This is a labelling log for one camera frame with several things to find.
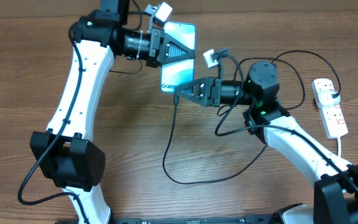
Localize blue screen Galaxy smartphone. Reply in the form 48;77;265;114
160;22;196;93

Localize black USB charging cable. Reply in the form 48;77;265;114
162;50;342;185

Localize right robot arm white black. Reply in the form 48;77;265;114
175;61;358;223

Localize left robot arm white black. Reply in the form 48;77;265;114
30;1;196;223

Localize white charger plug adapter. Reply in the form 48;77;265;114
315;91;341;108

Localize white power strip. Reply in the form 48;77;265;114
311;78;348;139

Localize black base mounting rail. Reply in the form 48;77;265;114
54;214;332;224

